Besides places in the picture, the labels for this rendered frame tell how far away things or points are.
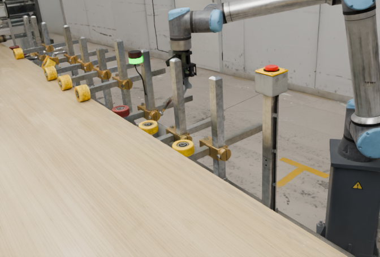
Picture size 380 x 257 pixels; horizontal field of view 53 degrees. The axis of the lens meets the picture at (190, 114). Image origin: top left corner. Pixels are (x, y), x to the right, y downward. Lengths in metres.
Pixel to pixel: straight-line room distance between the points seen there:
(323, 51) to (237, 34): 1.18
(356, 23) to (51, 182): 1.22
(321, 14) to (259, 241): 3.41
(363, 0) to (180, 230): 1.03
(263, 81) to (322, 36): 3.11
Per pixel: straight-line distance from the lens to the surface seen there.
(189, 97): 1.99
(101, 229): 1.07
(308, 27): 4.28
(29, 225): 1.17
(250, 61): 4.83
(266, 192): 1.33
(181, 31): 1.58
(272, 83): 1.12
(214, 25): 1.55
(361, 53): 1.60
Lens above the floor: 1.56
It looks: 23 degrees down
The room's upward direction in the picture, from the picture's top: 4 degrees counter-clockwise
